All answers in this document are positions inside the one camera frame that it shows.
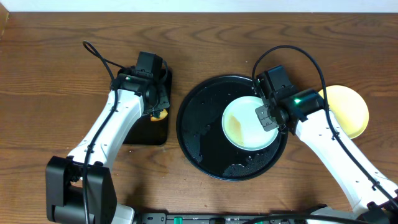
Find yellow sponge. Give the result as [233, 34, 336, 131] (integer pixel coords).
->
[150, 109, 168, 122]

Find light green plate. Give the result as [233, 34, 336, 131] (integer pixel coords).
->
[221, 96, 278, 151]

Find yellow plate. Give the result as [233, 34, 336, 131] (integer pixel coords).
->
[326, 85, 369, 139]

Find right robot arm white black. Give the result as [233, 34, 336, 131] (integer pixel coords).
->
[257, 85, 397, 223]

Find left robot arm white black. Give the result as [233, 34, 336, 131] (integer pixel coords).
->
[45, 73, 171, 224]

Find black rectangular tray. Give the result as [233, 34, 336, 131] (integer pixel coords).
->
[118, 67, 172, 146]

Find black round tray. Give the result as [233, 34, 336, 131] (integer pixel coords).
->
[176, 75, 288, 181]

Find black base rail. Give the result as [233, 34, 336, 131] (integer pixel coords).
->
[136, 212, 368, 224]

